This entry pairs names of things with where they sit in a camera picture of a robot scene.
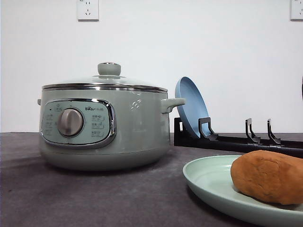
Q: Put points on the green electric steamer pot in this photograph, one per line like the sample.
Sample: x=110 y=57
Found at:
x=104 y=130

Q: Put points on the black plate rack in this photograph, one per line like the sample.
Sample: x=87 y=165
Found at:
x=249 y=142

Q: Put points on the brown potato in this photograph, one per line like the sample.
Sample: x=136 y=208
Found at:
x=270 y=175

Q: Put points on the white wall socket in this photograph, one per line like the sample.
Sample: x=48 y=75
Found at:
x=296 y=11
x=87 y=10

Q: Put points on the blue plate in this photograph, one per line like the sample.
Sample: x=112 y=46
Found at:
x=194 y=108

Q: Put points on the white wall socket right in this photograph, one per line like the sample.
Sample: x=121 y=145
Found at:
x=296 y=11

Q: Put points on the green plate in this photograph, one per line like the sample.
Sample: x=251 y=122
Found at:
x=210 y=179

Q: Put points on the white wall socket left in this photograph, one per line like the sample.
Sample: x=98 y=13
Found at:
x=87 y=10

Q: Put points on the glass steamer lid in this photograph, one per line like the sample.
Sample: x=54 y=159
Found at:
x=108 y=78

